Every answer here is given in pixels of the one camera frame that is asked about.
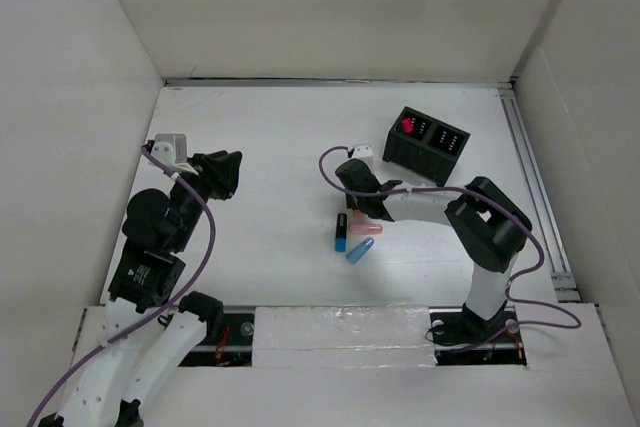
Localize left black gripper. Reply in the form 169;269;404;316
171;149;242;250

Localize blue cap black highlighter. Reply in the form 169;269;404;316
334;212;348;253

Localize pink translucent correction tape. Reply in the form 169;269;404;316
349;223;384;236

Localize pink cap black highlighter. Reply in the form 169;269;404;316
401;118;414;135

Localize blue translucent correction tape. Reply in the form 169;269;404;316
346;237;375;265

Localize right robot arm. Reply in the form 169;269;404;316
335;159;532;341

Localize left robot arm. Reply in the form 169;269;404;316
28;141;242;426

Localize black two-compartment organizer box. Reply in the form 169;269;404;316
382;106;471;187

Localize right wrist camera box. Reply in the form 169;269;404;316
348;144;375;166

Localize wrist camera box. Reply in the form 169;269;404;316
348;144;375;166
151;133;188;167

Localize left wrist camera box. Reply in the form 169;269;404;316
151;133;188;167

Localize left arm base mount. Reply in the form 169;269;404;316
157;291;255;367

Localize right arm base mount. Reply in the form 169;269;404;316
424;311;527;367

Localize aluminium rail right side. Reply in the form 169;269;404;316
498;84;582;303

